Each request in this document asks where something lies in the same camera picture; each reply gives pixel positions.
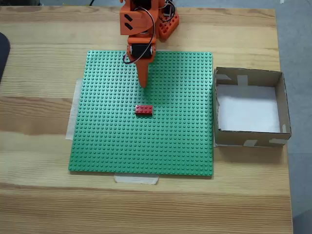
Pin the red lego block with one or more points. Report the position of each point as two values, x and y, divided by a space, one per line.
144 110

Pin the green lego baseplate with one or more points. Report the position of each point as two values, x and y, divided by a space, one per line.
122 136

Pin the white paper box lining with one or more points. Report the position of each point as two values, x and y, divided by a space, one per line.
246 109

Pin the cardboard box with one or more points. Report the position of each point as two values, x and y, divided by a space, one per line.
253 140

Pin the translucent masking tape strip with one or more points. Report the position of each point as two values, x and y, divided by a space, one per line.
73 109
136 179

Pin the black rounded object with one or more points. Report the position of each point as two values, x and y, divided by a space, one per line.
3 56

